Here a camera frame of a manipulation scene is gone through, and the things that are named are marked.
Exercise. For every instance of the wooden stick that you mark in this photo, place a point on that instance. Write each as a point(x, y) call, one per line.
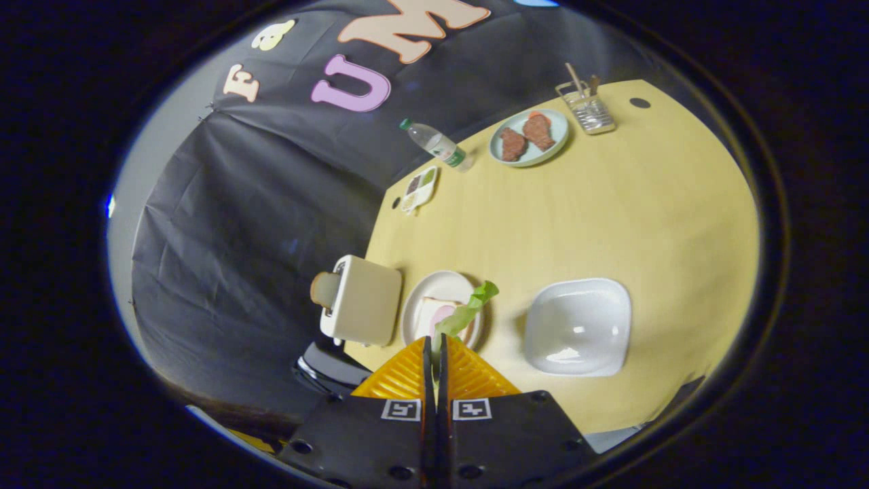
point(594, 85)
point(576, 78)

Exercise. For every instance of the cream toaster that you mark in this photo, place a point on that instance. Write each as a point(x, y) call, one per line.
point(363, 302)

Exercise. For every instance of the cream round plate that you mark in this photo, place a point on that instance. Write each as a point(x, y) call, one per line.
point(417, 302)

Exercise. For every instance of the dark chair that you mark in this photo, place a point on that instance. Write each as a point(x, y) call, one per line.
point(329, 370)

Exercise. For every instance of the brown toast slice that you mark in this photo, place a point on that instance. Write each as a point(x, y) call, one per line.
point(326, 288)

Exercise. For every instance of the white bread slice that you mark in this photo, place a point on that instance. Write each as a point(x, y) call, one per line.
point(426, 319)

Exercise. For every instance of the green lettuce leaf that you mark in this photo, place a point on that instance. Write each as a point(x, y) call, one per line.
point(468, 311)

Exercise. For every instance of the pink ham slice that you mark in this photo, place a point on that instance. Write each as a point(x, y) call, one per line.
point(442, 314)

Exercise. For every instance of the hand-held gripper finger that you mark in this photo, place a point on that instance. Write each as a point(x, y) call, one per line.
point(428, 394)
point(443, 394)

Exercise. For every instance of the white divided seasoning tray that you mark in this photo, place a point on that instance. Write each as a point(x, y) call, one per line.
point(419, 189)

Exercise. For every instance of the white square plate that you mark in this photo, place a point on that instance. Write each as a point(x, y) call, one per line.
point(577, 326)

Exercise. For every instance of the clear plastic water bottle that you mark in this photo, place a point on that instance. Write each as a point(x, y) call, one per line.
point(438, 144)

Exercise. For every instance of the brown meat piece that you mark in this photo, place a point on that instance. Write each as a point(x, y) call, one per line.
point(513, 144)
point(538, 131)

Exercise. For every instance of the light blue round plate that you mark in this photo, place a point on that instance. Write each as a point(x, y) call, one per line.
point(553, 146)

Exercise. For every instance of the black backdrop cloth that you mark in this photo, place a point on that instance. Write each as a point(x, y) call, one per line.
point(258, 224)

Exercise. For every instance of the clear glass utensil holder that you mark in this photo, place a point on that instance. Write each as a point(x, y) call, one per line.
point(589, 112)

